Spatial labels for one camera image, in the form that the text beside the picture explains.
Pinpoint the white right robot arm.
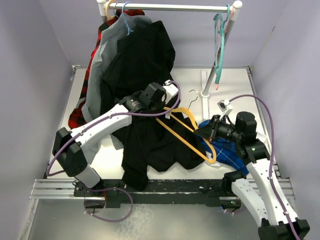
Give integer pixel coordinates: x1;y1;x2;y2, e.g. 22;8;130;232
194;111;310;240

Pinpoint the aluminium frame rail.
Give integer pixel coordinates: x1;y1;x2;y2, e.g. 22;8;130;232
30;163;295;200

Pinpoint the black hanging shirt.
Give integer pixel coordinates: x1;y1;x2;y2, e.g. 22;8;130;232
98;19;182;141

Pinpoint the blue clothes hanger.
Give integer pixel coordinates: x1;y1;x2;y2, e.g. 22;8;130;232
121;1;134;36

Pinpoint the white metal clothes rack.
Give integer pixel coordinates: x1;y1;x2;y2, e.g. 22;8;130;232
97;0;243;119

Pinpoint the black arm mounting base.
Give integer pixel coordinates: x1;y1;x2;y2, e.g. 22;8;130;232
72;179;242;211

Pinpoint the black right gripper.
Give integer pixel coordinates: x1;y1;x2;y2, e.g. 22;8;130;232
194;114;242;143

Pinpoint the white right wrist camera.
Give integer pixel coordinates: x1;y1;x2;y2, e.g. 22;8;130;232
217;99;233;119

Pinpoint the red plaid hanging shirt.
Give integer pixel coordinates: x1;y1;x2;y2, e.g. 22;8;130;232
67;8;146;130

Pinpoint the grey hanging shirt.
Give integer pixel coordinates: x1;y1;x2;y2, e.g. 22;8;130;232
77;11;153;165

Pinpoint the white shirt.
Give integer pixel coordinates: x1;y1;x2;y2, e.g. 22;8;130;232
204;131;270;170

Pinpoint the teal clothes hanger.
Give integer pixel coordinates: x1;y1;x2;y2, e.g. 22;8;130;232
212;3;232;85

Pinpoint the blue plaid shirt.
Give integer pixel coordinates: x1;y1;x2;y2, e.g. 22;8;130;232
196;119;251;176

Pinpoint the beige clothes hanger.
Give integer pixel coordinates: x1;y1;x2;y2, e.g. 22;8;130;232
105;0;117;20

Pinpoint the yellow clothes hanger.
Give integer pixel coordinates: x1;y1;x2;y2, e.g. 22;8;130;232
155;89;217;165

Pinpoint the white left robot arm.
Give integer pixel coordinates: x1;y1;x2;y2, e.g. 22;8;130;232
52;80;181;196

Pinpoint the black polo shirt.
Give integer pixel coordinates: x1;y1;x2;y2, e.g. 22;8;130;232
113;116;204;191

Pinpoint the pink clothes hanger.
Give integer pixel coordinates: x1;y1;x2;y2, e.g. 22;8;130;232
214;3;235;91

